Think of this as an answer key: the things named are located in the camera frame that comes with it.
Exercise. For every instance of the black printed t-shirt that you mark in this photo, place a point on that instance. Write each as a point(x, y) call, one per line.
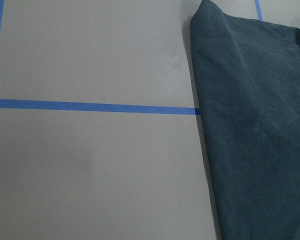
point(247, 76)

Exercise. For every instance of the brown table mat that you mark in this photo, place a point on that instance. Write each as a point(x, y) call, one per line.
point(101, 136)

